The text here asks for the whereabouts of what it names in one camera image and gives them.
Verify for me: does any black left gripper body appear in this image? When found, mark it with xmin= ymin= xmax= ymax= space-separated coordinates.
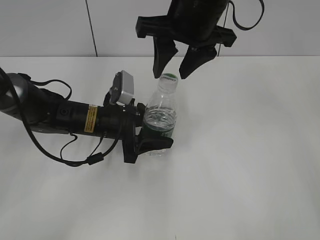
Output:
xmin=96 ymin=102 xmax=143 ymax=164

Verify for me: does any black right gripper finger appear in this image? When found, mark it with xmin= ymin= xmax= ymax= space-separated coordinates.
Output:
xmin=152 ymin=37 xmax=178 ymax=79
xmin=179 ymin=45 xmax=217 ymax=80

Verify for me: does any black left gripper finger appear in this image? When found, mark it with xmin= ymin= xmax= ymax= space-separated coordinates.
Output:
xmin=136 ymin=102 xmax=146 ymax=125
xmin=136 ymin=134 xmax=174 ymax=156

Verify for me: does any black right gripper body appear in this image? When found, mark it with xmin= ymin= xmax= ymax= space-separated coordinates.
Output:
xmin=136 ymin=0 xmax=237 ymax=48

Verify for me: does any clear plastic water bottle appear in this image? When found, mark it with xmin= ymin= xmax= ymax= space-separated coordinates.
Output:
xmin=142 ymin=84 xmax=178 ymax=157

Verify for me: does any white green bottle cap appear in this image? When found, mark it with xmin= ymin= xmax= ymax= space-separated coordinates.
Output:
xmin=158 ymin=73 xmax=179 ymax=94

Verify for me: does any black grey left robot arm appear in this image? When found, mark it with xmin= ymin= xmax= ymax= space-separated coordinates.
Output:
xmin=0 ymin=70 xmax=174 ymax=164

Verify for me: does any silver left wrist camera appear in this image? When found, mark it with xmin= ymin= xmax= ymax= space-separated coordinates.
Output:
xmin=109 ymin=70 xmax=134 ymax=105

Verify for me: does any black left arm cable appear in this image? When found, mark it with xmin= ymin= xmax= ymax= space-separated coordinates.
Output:
xmin=0 ymin=67 xmax=120 ymax=168

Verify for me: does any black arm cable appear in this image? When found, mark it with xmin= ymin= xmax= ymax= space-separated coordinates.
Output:
xmin=0 ymin=67 xmax=120 ymax=168
xmin=224 ymin=0 xmax=265 ymax=31

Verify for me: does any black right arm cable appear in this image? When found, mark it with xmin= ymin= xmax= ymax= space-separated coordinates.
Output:
xmin=224 ymin=0 xmax=265 ymax=31

